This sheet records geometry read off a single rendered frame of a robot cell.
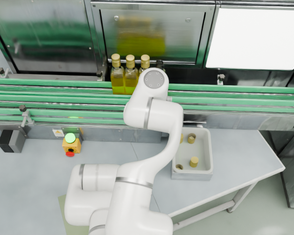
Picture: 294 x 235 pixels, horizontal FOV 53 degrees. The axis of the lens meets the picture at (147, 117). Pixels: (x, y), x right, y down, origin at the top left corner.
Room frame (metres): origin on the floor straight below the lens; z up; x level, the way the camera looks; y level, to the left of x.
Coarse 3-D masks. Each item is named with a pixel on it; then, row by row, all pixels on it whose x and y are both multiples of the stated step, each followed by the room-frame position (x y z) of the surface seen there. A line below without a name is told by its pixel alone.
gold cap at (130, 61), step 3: (126, 57) 0.84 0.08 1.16; (129, 57) 0.84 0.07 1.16; (132, 57) 0.84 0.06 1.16; (126, 60) 0.83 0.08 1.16; (129, 60) 0.83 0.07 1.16; (132, 60) 0.83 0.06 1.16; (126, 63) 0.83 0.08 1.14; (129, 63) 0.83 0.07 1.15; (132, 63) 0.83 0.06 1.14; (126, 66) 0.83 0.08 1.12; (129, 66) 0.83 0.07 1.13; (132, 66) 0.83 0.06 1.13
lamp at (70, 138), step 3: (66, 135) 0.67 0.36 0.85; (69, 135) 0.67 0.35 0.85; (72, 135) 0.67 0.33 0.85; (66, 138) 0.65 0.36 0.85; (69, 138) 0.65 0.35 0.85; (72, 138) 0.66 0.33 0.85; (75, 138) 0.67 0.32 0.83; (66, 141) 0.65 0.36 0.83; (69, 141) 0.65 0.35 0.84; (72, 141) 0.65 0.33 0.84
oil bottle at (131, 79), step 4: (136, 68) 0.86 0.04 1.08; (128, 72) 0.83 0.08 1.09; (132, 72) 0.83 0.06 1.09; (136, 72) 0.83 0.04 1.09; (124, 76) 0.82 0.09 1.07; (128, 76) 0.82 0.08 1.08; (132, 76) 0.82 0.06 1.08; (136, 76) 0.82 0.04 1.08; (124, 80) 0.82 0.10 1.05; (128, 80) 0.82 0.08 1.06; (132, 80) 0.81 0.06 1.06; (136, 80) 0.81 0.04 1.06; (128, 84) 0.82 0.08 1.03; (132, 84) 0.81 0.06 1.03; (136, 84) 0.81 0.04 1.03; (128, 88) 0.82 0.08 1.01; (132, 88) 0.81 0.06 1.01; (128, 92) 0.82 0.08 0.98; (132, 92) 0.81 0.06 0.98
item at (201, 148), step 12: (192, 132) 0.71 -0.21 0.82; (204, 132) 0.70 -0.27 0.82; (180, 144) 0.67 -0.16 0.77; (192, 144) 0.67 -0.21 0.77; (204, 144) 0.67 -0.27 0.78; (180, 156) 0.61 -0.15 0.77; (192, 156) 0.61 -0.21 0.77; (204, 156) 0.61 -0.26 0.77; (192, 168) 0.55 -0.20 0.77; (204, 168) 0.55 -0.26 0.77
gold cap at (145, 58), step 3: (141, 57) 0.84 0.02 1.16; (144, 57) 0.84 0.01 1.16; (147, 57) 0.84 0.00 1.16; (141, 60) 0.83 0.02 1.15; (144, 60) 0.83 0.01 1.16; (147, 60) 0.83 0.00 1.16; (141, 63) 0.83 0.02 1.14; (144, 63) 0.83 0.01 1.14; (147, 63) 0.83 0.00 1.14; (141, 66) 0.83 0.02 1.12; (144, 66) 0.83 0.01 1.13; (147, 66) 0.83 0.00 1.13
